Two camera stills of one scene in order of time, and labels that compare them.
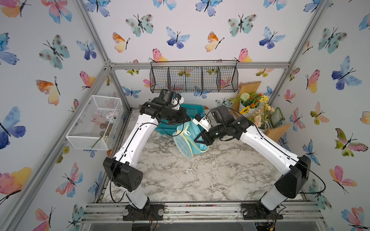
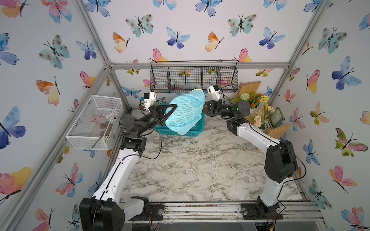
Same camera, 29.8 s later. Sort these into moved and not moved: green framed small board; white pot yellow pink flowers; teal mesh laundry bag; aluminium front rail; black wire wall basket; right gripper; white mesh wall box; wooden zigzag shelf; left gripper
Moved: teal mesh laundry bag; right gripper; left gripper
Not moved: white mesh wall box; white pot yellow pink flowers; black wire wall basket; wooden zigzag shelf; green framed small board; aluminium front rail
